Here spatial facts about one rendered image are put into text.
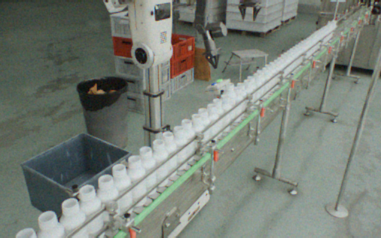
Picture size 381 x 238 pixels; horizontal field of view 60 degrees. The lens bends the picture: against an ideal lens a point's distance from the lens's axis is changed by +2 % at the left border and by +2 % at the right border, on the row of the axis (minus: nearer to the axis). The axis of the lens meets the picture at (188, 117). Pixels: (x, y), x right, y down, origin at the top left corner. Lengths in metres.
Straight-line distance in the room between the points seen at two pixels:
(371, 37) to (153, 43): 4.31
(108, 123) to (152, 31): 1.36
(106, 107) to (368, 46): 4.15
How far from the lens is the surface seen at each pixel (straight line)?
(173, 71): 4.34
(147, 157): 1.03
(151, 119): 2.10
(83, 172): 1.72
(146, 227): 1.10
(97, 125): 3.02
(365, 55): 5.78
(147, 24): 1.83
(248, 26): 7.89
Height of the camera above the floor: 1.72
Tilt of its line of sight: 27 degrees down
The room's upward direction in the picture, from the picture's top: 1 degrees clockwise
